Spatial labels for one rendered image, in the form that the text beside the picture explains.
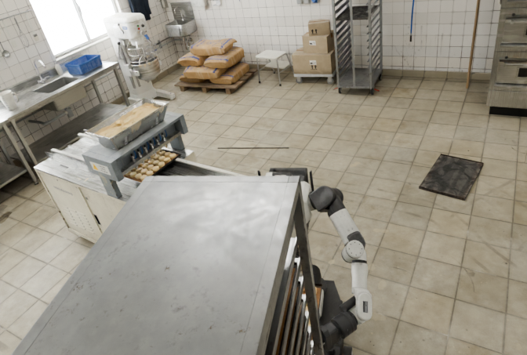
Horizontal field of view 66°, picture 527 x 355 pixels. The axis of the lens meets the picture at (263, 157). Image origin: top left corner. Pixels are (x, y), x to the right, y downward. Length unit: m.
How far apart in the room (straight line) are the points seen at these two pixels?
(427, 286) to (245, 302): 2.48
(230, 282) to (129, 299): 0.21
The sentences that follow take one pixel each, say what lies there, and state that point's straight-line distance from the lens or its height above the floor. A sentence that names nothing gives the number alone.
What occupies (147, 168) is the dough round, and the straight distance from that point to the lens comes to 3.22.
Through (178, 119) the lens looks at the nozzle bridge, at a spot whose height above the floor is 1.16.
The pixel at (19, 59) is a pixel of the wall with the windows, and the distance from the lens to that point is 6.29.
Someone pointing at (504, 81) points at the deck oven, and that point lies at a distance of 5.12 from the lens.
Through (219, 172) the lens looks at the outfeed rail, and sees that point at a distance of 2.94.
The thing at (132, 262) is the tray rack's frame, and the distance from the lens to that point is 1.02.
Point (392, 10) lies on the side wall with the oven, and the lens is 6.10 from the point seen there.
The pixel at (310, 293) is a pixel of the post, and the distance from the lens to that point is 1.43.
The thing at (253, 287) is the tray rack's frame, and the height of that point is 1.82.
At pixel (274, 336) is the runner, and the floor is 1.61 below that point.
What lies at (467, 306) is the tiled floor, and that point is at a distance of 3.18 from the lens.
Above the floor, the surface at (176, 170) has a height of 0.84.
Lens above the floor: 2.47
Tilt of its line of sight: 32 degrees down
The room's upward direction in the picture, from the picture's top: 11 degrees counter-clockwise
